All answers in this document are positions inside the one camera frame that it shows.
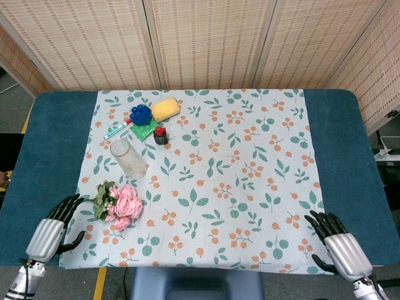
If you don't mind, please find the black ink bottle red cap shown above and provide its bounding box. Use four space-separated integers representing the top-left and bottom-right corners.
153 126 169 146

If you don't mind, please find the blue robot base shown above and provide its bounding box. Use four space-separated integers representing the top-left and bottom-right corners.
129 266 265 300

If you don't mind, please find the transparent textured glass vase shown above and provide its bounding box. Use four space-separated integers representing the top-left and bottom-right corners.
109 138 149 181

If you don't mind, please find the white power cable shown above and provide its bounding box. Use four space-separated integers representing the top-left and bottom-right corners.
374 130 400 151

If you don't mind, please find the floral print white tablecloth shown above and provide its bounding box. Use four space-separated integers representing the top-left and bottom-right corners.
58 89 337 276

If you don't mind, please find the woven bamboo screen panel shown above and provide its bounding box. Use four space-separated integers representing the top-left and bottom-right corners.
0 24 54 98
326 0 400 136
0 0 159 93
143 0 278 91
251 0 395 91

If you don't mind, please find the white power strip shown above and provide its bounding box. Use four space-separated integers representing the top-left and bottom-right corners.
373 147 394 161

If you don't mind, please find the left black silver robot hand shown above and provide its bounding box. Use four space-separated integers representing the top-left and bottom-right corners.
25 193 86 263

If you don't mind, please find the pink artificial flower bouquet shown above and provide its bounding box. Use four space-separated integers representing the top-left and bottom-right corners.
83 181 144 232

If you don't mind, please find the teal fabric table cover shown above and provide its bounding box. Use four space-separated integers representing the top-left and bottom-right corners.
0 89 400 267

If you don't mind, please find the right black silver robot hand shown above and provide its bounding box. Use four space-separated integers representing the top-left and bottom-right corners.
304 210 374 282

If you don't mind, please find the yellow sponge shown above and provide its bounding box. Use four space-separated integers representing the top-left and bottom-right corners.
151 97 182 123

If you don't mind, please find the blue paw-shaped plastic toy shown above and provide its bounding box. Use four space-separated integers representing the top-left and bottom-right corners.
129 104 153 127

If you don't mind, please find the green flat packet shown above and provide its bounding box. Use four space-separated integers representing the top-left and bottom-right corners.
130 120 160 142

